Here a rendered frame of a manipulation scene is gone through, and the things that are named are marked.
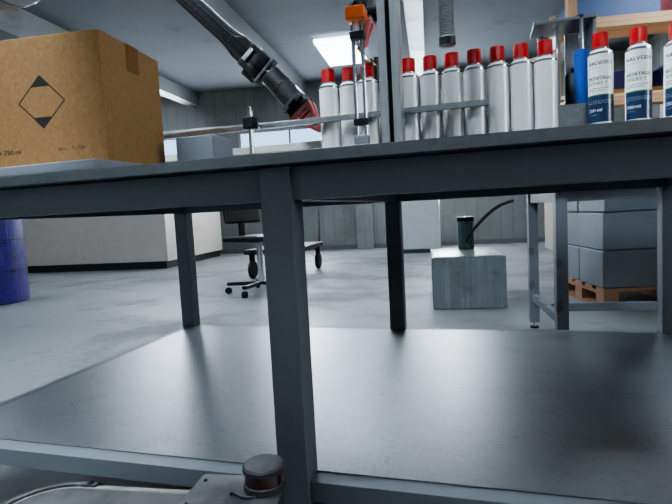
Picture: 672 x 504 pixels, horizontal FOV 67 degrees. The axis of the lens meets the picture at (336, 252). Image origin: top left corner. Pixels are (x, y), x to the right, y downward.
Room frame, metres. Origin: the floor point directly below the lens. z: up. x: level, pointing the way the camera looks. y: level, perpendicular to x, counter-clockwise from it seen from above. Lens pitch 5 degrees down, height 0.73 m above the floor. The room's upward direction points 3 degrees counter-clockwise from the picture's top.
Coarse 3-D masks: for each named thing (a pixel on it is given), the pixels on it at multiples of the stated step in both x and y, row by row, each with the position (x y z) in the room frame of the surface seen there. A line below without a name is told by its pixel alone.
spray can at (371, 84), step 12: (372, 72) 1.29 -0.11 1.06; (360, 84) 1.28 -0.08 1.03; (372, 84) 1.28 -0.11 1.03; (360, 96) 1.28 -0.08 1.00; (372, 96) 1.28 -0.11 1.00; (360, 108) 1.29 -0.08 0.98; (372, 108) 1.27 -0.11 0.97; (372, 120) 1.27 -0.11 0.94; (360, 132) 1.29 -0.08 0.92; (372, 132) 1.27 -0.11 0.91
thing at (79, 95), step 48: (0, 48) 1.10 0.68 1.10; (48, 48) 1.08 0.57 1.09; (96, 48) 1.06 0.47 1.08; (0, 96) 1.10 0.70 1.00; (48, 96) 1.08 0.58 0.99; (96, 96) 1.06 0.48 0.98; (144, 96) 1.22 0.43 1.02; (0, 144) 1.11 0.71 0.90; (48, 144) 1.09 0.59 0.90; (96, 144) 1.07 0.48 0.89; (144, 144) 1.20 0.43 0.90
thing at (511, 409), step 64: (0, 192) 1.10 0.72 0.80; (64, 192) 1.06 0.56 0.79; (128, 192) 1.01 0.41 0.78; (192, 192) 0.97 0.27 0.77; (256, 192) 0.93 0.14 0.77; (320, 192) 0.90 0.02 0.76; (384, 192) 0.87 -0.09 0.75; (448, 192) 2.00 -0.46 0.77; (512, 192) 1.93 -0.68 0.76; (192, 256) 2.36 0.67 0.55; (192, 320) 2.33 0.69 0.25; (64, 384) 1.57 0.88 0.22; (128, 384) 1.53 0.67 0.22; (192, 384) 1.50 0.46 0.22; (256, 384) 1.47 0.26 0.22; (320, 384) 1.44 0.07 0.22; (384, 384) 1.41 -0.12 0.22; (448, 384) 1.39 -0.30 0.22; (512, 384) 1.36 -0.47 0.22; (576, 384) 1.33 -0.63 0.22; (640, 384) 1.31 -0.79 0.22; (0, 448) 1.13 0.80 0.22; (64, 448) 1.11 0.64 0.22; (128, 448) 1.09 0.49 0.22; (192, 448) 1.07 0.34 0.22; (256, 448) 1.06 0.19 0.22; (320, 448) 1.04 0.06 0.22; (384, 448) 1.03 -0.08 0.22; (448, 448) 1.01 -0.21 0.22; (512, 448) 1.00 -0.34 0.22; (576, 448) 0.98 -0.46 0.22; (640, 448) 0.97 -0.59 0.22
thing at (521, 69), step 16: (512, 64) 1.19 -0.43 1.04; (528, 64) 1.18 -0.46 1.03; (512, 80) 1.19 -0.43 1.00; (528, 80) 1.18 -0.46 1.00; (512, 96) 1.19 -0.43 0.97; (528, 96) 1.18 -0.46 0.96; (512, 112) 1.19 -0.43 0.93; (528, 112) 1.18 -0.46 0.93; (512, 128) 1.20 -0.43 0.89; (528, 128) 1.18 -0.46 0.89
